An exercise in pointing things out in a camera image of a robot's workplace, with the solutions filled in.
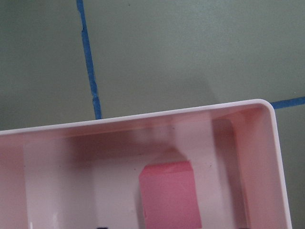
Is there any red foam block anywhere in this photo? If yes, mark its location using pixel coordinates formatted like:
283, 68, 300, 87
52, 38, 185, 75
139, 161, 202, 229

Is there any pink plastic bin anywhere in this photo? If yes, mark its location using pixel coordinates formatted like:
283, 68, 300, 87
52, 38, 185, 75
0, 99, 292, 229

